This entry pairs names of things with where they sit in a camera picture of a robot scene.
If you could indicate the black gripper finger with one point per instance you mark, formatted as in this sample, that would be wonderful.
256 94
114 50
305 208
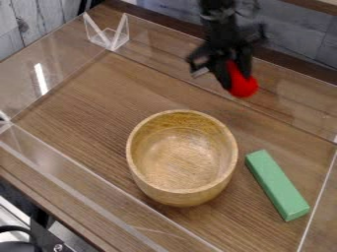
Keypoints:
221 74
245 60

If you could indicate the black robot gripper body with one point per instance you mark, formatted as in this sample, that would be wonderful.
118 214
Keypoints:
225 37

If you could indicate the red plush strawberry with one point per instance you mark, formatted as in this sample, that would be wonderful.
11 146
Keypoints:
242 87

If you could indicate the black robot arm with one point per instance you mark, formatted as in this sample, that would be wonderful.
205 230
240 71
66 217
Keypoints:
218 9

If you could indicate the light wooden bowl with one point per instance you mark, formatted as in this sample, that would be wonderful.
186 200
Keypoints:
181 154

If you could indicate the clear acrylic tray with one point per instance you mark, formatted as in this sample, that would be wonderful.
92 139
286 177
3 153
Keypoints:
74 97

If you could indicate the green rectangular block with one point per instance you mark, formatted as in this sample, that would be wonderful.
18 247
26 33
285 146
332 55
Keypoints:
285 197

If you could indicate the black metal stand base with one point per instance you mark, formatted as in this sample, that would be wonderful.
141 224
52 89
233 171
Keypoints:
28 236

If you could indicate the clear acrylic corner bracket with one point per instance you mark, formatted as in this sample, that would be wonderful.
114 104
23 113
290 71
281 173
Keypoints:
107 38

